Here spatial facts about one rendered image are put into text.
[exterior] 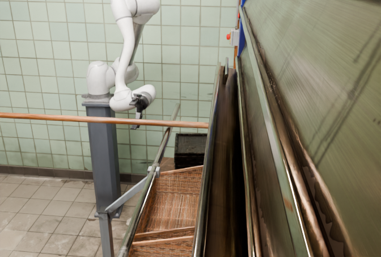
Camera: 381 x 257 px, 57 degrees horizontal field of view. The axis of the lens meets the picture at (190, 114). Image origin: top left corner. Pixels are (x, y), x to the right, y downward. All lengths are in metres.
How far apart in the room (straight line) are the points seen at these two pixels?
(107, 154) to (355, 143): 2.53
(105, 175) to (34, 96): 1.03
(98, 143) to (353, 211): 2.53
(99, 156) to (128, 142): 0.54
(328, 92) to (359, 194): 0.14
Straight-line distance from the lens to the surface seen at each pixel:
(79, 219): 3.13
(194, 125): 1.71
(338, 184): 0.30
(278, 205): 0.65
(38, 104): 3.42
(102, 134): 2.69
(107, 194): 2.96
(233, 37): 2.47
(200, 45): 2.85
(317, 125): 0.38
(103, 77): 2.56
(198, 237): 0.71
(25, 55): 3.33
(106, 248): 1.70
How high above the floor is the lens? 1.91
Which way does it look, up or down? 23 degrees down
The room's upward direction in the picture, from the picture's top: 1 degrees clockwise
